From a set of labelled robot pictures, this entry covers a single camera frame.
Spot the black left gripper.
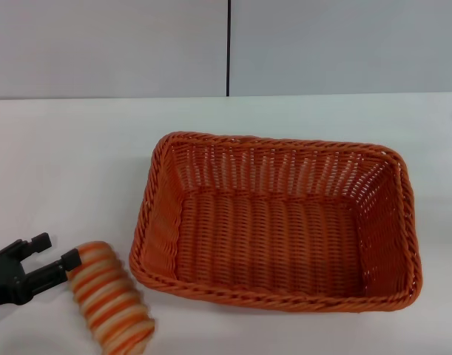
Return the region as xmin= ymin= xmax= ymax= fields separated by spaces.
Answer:
xmin=0 ymin=231 xmax=83 ymax=309

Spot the orange white striped bread roll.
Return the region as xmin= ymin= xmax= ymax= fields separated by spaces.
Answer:
xmin=67 ymin=240 xmax=157 ymax=355

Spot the orange woven plastic basket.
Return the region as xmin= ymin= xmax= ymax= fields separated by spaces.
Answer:
xmin=129 ymin=131 xmax=423 ymax=305

